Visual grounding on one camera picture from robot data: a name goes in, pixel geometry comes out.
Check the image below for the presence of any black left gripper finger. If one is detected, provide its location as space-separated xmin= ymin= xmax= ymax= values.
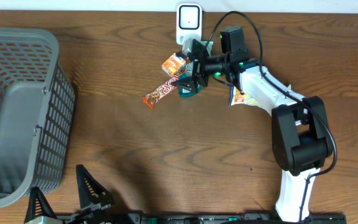
xmin=76 ymin=164 xmax=115 ymax=211
xmin=24 ymin=187 xmax=57 ymax=223

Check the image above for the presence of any teal mouthwash bottle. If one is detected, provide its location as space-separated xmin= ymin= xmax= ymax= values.
xmin=178 ymin=62 xmax=201 ymax=98

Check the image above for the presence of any small orange snack packet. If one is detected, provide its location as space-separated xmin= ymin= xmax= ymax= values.
xmin=161 ymin=53 xmax=186 ymax=77

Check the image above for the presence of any cream snack bag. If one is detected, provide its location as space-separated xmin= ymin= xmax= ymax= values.
xmin=227 ymin=83 xmax=295 ymax=110

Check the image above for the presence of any red Top chocolate bar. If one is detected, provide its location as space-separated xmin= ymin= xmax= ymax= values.
xmin=142 ymin=72 xmax=182 ymax=109

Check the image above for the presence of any light teal snack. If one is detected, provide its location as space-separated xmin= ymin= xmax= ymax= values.
xmin=201 ymin=41 xmax=214 ymax=56

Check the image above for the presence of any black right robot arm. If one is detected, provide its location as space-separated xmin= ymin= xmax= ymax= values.
xmin=173 ymin=26 xmax=337 ymax=222

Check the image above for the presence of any white barcode scanner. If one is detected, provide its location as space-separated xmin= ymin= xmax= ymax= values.
xmin=176 ymin=3 xmax=203 ymax=45

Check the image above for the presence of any grey plastic mesh basket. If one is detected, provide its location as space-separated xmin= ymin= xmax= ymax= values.
xmin=0 ymin=27 xmax=76 ymax=208

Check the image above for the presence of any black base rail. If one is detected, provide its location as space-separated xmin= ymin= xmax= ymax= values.
xmin=57 ymin=212 xmax=347 ymax=224

